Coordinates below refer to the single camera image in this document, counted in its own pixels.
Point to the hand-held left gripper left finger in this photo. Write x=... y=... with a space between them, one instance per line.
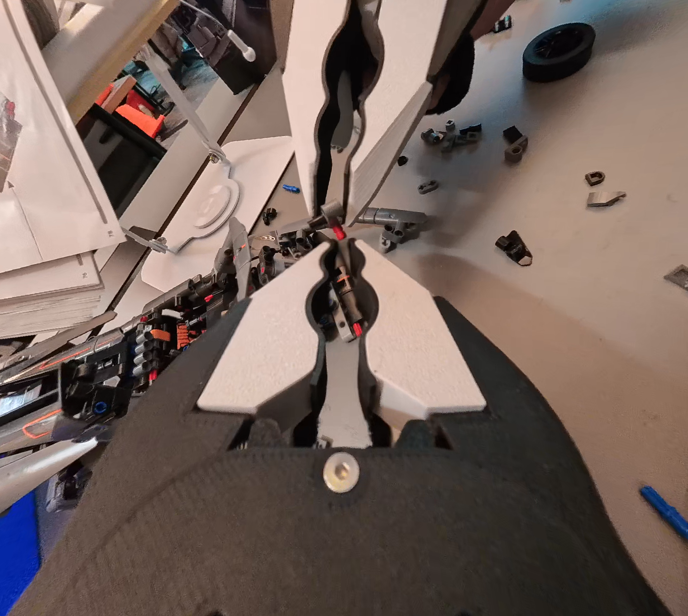
x=252 y=358

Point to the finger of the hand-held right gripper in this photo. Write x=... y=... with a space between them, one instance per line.
x=408 y=46
x=303 y=62

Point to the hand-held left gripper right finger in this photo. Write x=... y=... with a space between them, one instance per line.
x=430 y=358

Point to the grey black lego car model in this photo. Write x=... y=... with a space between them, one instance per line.
x=161 y=336

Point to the grey lego connector red pin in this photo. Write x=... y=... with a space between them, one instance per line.
x=330 y=213

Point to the dark grey lego pin connector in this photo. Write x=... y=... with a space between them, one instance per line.
x=432 y=136

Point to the black lego tile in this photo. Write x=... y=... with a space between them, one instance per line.
x=513 y=133

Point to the black lego wedge piece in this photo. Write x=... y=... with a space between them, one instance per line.
x=510 y=245

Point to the dark grey lego liftarm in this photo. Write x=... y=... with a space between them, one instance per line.
x=428 y=186

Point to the small black lego connector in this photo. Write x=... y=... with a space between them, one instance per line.
x=269 y=216

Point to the curved grey lego arch assembly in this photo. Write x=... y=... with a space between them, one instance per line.
x=387 y=215

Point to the grey lego connector with hole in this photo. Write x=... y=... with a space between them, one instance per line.
x=516 y=151

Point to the black lego tyre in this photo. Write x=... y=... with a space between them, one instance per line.
x=559 y=54

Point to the tiny black lego piece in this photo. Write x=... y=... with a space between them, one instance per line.
x=594 y=178

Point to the grey lego tile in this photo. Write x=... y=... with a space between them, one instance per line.
x=604 y=198

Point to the small grey lego piece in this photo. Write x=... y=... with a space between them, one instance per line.
x=678 y=277

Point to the lego instruction booklet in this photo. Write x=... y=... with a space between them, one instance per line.
x=54 y=143

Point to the thin metal rod white tips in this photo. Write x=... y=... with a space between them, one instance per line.
x=241 y=43

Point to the orange storage bin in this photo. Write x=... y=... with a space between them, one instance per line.
x=140 y=121
x=115 y=89

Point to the grey desk leg panel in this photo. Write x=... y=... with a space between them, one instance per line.
x=172 y=180

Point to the blue plastic bin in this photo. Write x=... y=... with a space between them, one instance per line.
x=16 y=546

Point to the small black lego bracket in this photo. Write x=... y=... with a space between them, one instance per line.
x=503 y=24

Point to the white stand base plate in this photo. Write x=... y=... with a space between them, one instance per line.
x=258 y=159

